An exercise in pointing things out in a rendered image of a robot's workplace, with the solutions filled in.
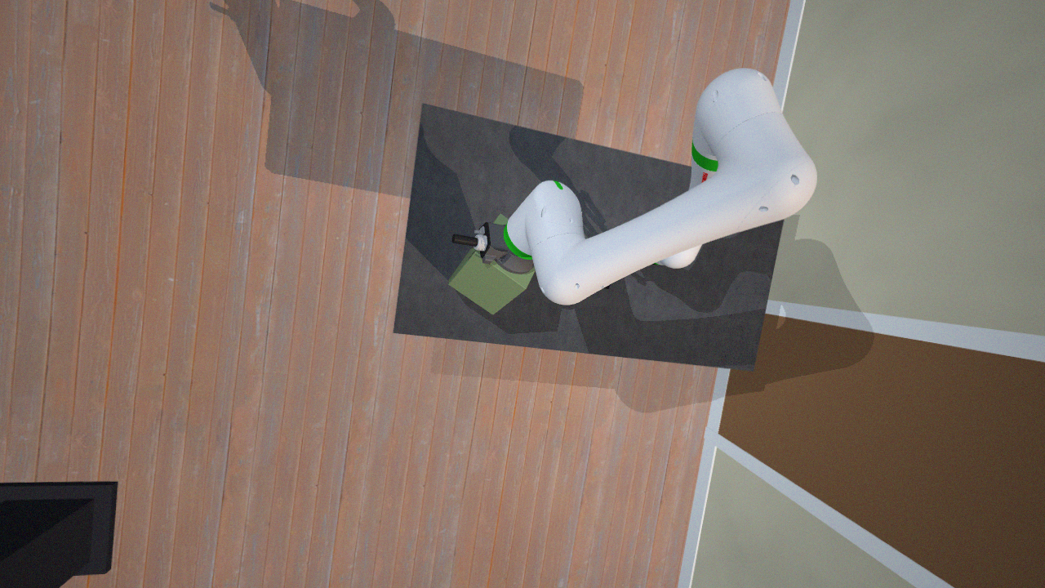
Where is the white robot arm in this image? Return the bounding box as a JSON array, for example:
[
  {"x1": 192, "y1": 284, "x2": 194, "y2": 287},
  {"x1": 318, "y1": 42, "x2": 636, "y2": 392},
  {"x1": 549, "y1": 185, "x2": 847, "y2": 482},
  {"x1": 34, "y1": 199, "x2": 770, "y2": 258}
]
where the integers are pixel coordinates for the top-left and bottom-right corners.
[{"x1": 452, "y1": 68, "x2": 817, "y2": 305}]

